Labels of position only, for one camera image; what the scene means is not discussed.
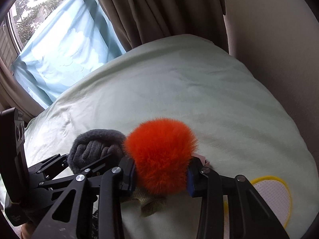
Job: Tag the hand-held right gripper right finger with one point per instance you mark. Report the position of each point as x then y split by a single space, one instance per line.
191 182

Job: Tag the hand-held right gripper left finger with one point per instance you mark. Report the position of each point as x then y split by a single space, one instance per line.
131 178

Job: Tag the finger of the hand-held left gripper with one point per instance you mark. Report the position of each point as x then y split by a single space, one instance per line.
99 164
49 163

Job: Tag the orange fluffy pompom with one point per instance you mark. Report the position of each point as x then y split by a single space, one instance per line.
160 154

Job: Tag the small pink item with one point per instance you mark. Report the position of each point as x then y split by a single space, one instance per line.
202 160

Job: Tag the khaki plush cloth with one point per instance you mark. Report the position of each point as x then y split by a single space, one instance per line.
149 201

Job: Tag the beige curtain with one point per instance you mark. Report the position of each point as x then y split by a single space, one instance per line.
15 89
162 10

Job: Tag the yellow rimmed white patch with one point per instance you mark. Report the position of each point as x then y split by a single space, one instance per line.
271 199

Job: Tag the light green blanket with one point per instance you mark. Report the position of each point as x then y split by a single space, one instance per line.
174 92

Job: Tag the light blue cloth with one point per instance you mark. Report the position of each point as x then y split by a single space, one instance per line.
67 44

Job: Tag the window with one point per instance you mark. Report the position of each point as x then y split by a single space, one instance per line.
32 7

